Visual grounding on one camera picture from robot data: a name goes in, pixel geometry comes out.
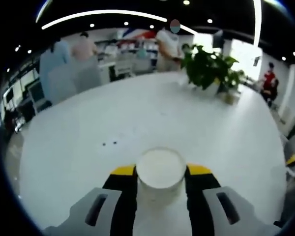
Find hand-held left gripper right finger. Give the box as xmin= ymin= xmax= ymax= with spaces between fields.
xmin=185 ymin=164 xmax=280 ymax=236

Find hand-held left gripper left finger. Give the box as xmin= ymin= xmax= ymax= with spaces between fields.
xmin=43 ymin=164 xmax=138 ymax=236

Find green-printed white paper cup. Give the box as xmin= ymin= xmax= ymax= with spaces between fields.
xmin=135 ymin=147 xmax=188 ymax=206

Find small clear glass jar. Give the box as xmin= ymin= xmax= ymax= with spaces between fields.
xmin=221 ymin=92 xmax=237 ymax=106

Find potted green plant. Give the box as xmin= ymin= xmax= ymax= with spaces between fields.
xmin=179 ymin=43 xmax=247 ymax=96

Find white box machine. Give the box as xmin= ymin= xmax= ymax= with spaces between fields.
xmin=28 ymin=80 xmax=52 ymax=114

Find straight ceiling light strip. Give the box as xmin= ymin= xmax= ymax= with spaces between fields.
xmin=252 ymin=0 xmax=263 ymax=48

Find hanging dark monitor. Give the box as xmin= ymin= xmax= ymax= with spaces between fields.
xmin=212 ymin=29 xmax=224 ymax=48

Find white storage shelving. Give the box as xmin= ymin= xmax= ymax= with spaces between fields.
xmin=94 ymin=36 xmax=160 ymax=79

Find ceiling spot lights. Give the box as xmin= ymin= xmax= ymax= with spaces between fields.
xmin=5 ymin=0 xmax=295 ymax=73

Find long curved ceiling light strip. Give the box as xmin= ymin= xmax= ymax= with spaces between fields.
xmin=41 ymin=9 xmax=198 ymax=34

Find red blue wall banner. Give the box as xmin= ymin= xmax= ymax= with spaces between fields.
xmin=122 ymin=28 xmax=156 ymax=39

